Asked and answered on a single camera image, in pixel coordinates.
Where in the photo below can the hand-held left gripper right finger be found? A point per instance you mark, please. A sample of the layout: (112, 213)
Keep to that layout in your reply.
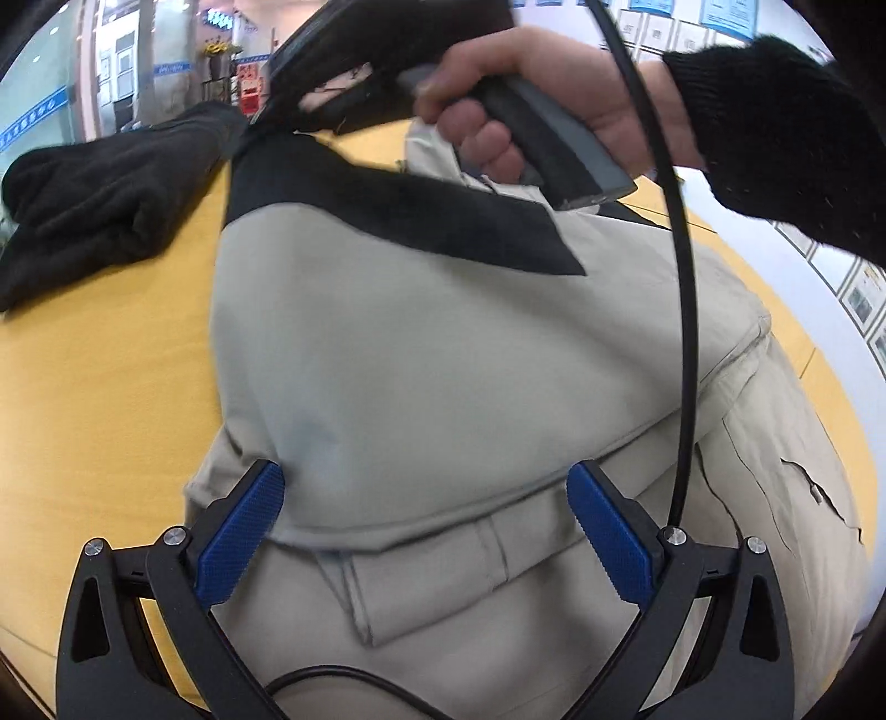
(612, 540)

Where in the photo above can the glass door with blue stripe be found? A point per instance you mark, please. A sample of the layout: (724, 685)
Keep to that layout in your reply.
(41, 104)

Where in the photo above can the yellow flowers in vase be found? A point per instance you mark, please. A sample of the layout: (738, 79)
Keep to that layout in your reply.
(218, 54)

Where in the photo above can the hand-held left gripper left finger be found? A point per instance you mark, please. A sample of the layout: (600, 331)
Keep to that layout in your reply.
(239, 533)

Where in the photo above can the person's right hand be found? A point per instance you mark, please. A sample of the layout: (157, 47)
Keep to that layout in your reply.
(554, 62)

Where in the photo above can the blue wall poster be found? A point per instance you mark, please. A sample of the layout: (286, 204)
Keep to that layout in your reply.
(727, 17)

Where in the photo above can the black fleece garment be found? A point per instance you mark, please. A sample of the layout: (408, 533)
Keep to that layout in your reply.
(90, 201)

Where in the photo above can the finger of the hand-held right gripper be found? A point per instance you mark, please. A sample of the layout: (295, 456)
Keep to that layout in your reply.
(268, 104)

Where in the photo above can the red standing sign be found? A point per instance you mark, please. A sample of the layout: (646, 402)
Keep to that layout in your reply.
(249, 86)

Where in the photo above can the beige jacket with black trim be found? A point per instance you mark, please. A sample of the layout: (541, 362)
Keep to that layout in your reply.
(415, 346)

